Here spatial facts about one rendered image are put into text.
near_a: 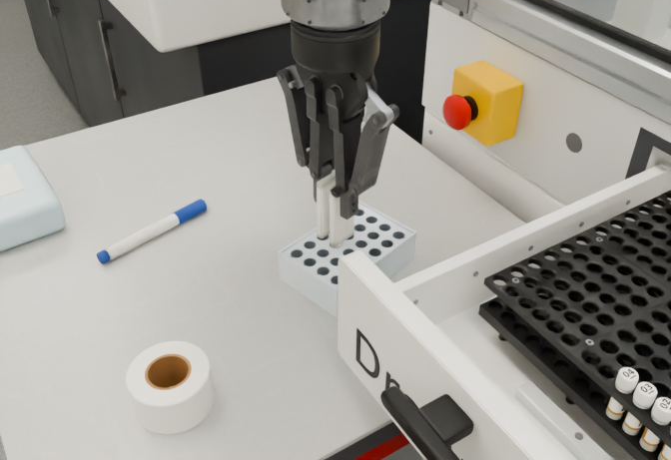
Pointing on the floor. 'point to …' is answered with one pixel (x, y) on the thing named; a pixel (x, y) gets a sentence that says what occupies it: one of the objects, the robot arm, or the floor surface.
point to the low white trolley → (204, 286)
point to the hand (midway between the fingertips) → (335, 209)
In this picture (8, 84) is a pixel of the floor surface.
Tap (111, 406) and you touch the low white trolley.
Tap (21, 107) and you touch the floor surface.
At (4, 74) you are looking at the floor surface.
